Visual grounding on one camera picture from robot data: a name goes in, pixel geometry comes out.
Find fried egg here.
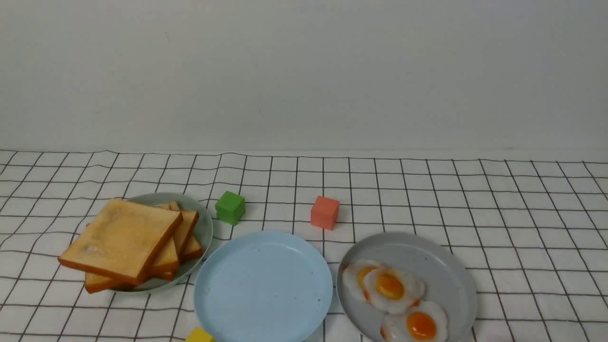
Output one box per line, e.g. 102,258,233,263
342,259,384,302
358,267,426,314
380,301,449,342

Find orange-red cube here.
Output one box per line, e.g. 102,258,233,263
310,196,340,231

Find green cube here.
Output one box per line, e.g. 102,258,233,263
215,191,246,225

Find pale green plate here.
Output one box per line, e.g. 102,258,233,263
112,192,213,293

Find light blue plate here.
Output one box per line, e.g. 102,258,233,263
193,231,333,342

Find grey plate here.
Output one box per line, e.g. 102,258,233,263
336,232,479,342

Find yellow cube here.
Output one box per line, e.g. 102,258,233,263
185,327,216,342

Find white checkered tablecloth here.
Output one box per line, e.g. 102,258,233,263
0,150,608,342

